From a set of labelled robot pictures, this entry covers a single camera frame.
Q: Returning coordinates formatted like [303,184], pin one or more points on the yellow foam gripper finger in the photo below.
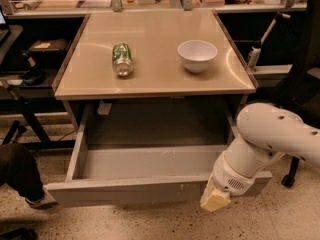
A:
[213,198]

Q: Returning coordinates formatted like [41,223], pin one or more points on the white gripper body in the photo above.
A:
[227,178]

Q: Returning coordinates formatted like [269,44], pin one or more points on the grey top drawer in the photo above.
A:
[145,153]

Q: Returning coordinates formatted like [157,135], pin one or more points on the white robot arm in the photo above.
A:
[265,134]

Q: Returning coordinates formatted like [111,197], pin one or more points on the grey drawer cabinet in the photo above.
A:
[154,37]

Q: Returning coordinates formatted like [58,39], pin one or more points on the black office chair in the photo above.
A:
[299,91]

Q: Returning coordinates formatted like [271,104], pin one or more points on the white bowl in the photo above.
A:
[197,55]

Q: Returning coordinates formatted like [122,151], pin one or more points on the white handheld tool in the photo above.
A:
[255,50]

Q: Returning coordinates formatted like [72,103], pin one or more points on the green soda can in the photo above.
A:
[122,60]

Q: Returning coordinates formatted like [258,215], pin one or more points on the white sneaker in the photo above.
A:
[45,202]

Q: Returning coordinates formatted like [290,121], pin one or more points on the dark trouser leg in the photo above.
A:
[18,169]

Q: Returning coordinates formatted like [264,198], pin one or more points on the black box on shelf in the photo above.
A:
[49,46]

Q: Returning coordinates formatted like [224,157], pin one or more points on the black side desk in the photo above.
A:
[21,104]

